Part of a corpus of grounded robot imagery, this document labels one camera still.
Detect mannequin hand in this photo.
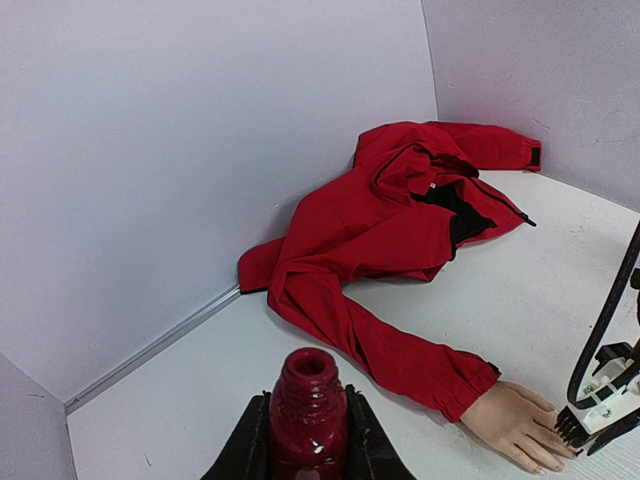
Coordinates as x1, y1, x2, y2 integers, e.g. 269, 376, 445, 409
460, 381, 580, 475

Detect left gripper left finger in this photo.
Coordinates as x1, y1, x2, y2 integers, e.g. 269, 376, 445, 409
202, 392, 272, 480

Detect red nail polish bottle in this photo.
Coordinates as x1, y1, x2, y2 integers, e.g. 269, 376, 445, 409
269, 348, 349, 479

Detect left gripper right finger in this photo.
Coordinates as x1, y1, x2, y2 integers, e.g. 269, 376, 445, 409
344, 384, 415, 480

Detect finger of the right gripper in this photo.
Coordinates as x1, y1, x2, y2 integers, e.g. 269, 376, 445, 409
555, 231, 639, 450

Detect red jacket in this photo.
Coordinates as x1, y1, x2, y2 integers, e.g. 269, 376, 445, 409
238, 122, 542, 422

